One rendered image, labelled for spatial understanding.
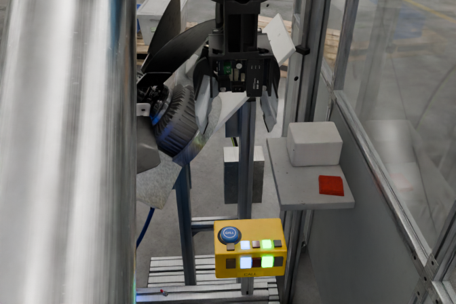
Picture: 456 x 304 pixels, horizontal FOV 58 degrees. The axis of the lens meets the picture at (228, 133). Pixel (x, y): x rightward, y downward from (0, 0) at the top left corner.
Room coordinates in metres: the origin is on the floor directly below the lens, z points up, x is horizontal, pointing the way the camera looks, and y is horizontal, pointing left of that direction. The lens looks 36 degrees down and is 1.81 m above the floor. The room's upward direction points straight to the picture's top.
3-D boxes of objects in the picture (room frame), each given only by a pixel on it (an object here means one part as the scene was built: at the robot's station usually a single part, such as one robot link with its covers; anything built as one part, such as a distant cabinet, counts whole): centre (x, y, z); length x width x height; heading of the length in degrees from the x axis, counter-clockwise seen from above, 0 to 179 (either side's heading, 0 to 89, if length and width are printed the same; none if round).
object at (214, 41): (0.45, -0.01, 1.62); 0.09 x 0.08 x 0.12; 3
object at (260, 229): (0.62, -0.05, 1.02); 0.16 x 0.10 x 0.11; 93
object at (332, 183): (1.01, -0.34, 0.87); 0.08 x 0.08 x 0.02; 82
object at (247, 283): (0.63, -0.05, 0.92); 0.03 x 0.03 x 0.12; 3
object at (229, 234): (0.62, 0.00, 1.08); 0.04 x 0.04 x 0.02
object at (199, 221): (1.12, 0.05, 0.56); 0.19 x 0.04 x 0.04; 93
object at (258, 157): (1.21, -0.06, 0.73); 0.15 x 0.09 x 0.22; 93
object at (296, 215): (1.11, -0.28, 0.42); 0.04 x 0.04 x 0.83; 3
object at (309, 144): (1.19, -0.30, 0.92); 0.17 x 0.16 x 0.11; 93
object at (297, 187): (1.11, -0.28, 0.85); 0.36 x 0.24 x 0.03; 3
